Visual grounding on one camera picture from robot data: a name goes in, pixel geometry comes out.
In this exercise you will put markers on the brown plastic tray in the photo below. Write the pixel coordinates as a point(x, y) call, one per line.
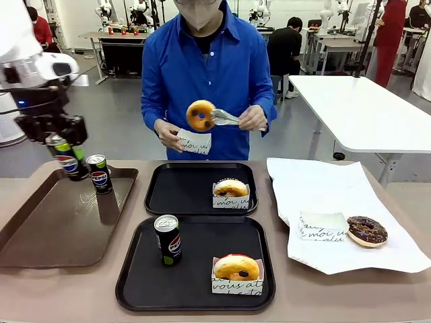
point(50, 228)

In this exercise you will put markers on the person's left forearm blue sleeve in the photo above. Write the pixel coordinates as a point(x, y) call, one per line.
point(269, 107)

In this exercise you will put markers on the white script paper box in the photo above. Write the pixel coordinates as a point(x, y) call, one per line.
point(198, 143)
point(235, 286)
point(232, 203)

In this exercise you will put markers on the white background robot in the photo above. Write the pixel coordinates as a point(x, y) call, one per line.
point(326, 15)
point(104, 10)
point(139, 11)
point(261, 11)

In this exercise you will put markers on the beige face mask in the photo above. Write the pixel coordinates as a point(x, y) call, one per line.
point(198, 15)

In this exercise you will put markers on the white paper sheet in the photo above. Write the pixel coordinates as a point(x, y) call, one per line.
point(320, 188)

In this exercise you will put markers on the glazed donut with dark spots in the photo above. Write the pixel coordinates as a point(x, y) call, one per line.
point(193, 121)
point(232, 266)
point(232, 186)

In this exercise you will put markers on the seated person in black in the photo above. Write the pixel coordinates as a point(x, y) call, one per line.
point(283, 47)

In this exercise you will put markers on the wooden top background table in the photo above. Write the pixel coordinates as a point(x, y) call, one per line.
point(114, 50)

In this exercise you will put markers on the large white table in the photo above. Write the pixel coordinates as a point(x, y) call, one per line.
point(363, 111)

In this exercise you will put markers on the person's right forearm blue sleeve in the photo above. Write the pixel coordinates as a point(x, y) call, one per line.
point(151, 114)

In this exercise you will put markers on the large black plastic tray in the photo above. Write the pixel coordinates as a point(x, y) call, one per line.
point(195, 242)

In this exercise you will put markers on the small black plastic tray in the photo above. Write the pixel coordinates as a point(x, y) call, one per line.
point(182, 191)

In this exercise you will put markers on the person's left hand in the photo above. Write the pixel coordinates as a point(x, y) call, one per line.
point(254, 117)

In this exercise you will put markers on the chocolate sprinkled donut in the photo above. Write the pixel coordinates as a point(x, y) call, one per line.
point(377, 235)

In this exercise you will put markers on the serving tongs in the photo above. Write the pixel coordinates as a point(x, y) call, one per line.
point(225, 117)

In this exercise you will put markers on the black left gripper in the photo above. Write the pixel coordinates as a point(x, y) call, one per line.
point(37, 128)

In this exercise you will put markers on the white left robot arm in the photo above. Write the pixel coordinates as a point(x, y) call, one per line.
point(20, 33)

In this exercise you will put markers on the person in blue shirt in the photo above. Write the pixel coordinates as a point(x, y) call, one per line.
point(202, 74)

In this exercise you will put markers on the black Pepsi can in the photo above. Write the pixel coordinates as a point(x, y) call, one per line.
point(168, 242)
point(69, 165)
point(100, 178)

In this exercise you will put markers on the black stand pole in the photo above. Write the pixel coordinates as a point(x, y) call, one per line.
point(367, 40)

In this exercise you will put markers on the standing person in red apron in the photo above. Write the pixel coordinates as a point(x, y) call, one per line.
point(387, 40)

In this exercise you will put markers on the stacked white paper boxes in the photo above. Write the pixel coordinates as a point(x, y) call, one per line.
point(320, 225)

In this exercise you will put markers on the background person in black top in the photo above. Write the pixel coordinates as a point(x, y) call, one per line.
point(419, 15)

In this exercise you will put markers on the person's right hand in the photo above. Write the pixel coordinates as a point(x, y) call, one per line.
point(166, 134)

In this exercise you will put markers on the seated person in red sweater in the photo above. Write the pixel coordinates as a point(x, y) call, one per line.
point(43, 30)

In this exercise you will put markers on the white background table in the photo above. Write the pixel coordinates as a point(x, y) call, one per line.
point(336, 43)

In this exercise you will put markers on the grey stool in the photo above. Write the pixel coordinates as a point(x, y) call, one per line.
point(281, 87)

